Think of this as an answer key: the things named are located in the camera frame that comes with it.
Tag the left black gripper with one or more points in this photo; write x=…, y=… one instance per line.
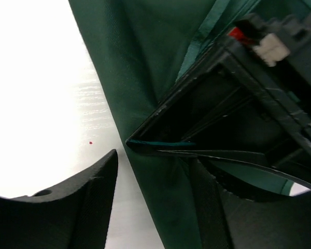
x=267, y=78

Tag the dark green cloth napkin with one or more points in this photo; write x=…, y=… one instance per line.
x=138, y=49

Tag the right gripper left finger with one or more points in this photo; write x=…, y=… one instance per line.
x=74, y=213

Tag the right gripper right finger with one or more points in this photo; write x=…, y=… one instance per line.
x=234, y=214

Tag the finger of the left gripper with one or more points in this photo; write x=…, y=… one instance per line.
x=190, y=117
x=286, y=167

